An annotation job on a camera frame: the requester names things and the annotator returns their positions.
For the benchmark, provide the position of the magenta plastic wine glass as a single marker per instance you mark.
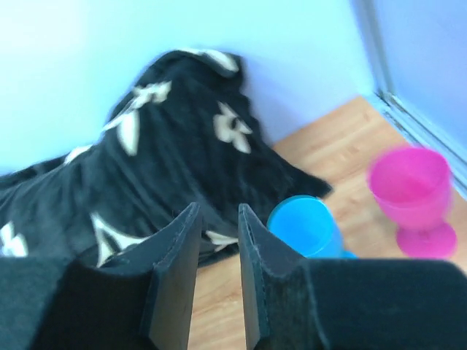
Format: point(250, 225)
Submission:
point(412, 186)

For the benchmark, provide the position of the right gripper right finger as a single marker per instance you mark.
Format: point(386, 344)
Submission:
point(292, 302)

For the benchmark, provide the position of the right aluminium frame post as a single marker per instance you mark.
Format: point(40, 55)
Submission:
point(417, 54)

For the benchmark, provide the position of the black floral pillow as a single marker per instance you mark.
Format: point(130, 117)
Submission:
point(184, 133)

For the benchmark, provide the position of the blue wine glass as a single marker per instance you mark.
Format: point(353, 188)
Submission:
point(307, 225)

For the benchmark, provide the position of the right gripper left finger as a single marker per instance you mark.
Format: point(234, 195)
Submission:
point(142, 299)

